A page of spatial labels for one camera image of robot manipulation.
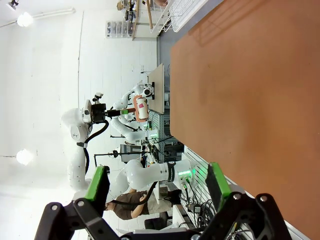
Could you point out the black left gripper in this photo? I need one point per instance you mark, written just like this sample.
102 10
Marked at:
98 113

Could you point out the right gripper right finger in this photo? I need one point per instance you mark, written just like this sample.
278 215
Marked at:
217 185

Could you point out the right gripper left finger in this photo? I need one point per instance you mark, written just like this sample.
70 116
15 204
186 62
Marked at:
97 190

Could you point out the white cup with orange band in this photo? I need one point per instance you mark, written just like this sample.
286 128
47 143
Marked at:
141 112

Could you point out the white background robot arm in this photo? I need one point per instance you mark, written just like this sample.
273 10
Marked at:
125 100
130 135

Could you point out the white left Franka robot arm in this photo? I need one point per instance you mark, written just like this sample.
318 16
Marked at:
75 150

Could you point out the person left hand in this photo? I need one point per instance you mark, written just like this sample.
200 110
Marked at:
160 2

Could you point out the seated person in brown shirt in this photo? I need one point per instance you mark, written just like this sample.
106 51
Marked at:
130 202

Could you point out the black corrugated left arm sleeve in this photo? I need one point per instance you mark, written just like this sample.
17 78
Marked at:
86 155

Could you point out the dark computer monitor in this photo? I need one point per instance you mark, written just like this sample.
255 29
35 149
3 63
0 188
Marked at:
131 152

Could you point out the light wooden table board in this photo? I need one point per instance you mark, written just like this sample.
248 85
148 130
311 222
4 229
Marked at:
157 90

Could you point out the round ceiling lamp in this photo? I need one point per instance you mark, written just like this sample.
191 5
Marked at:
24 19
24 156

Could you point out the clear storage drawer unit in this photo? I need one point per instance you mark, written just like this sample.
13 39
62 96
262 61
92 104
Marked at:
118 29

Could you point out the black ceiling fixture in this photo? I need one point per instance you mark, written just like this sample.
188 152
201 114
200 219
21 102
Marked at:
13 3

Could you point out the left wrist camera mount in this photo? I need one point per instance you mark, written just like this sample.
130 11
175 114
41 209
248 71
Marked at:
97 97

